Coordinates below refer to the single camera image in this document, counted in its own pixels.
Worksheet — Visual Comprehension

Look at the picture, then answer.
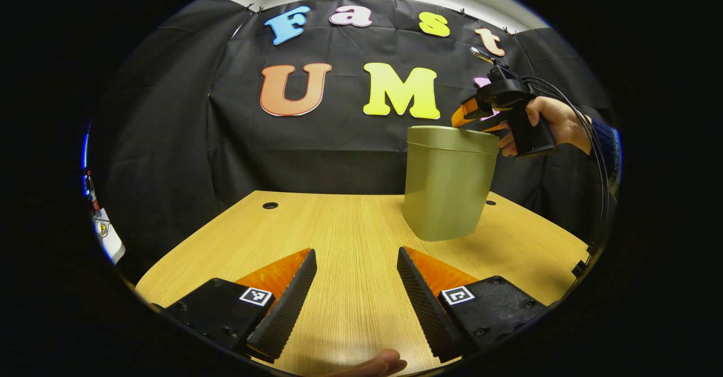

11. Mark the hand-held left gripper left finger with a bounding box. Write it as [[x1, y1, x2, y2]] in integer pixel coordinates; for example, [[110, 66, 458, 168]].
[[164, 248, 317, 363]]

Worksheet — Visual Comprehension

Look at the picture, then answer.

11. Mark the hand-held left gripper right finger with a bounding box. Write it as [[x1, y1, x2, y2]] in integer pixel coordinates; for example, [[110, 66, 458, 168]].
[[397, 246, 547, 363]]

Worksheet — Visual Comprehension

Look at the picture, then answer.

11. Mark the green desktop garbage bin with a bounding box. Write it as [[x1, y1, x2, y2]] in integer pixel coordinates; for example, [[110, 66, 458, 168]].
[[402, 125, 500, 242]]

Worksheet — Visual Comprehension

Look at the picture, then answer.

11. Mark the wooden desktop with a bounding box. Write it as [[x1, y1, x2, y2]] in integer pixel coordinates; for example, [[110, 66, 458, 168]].
[[136, 190, 591, 376]]

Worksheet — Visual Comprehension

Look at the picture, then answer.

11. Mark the black backdrop cloth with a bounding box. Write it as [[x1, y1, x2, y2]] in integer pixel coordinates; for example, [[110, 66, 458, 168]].
[[90, 0, 619, 265]]

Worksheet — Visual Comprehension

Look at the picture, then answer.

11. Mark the white side table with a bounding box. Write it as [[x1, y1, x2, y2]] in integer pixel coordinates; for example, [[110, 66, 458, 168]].
[[93, 213, 126, 265]]

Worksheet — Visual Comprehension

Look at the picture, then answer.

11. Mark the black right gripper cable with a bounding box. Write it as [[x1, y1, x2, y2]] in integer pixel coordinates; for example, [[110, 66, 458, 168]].
[[522, 75, 613, 225]]

